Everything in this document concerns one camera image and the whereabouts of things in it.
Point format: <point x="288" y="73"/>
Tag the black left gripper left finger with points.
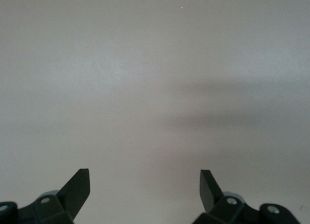
<point x="60" y="204"/>

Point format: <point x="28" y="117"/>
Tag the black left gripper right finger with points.
<point x="218" y="207"/>

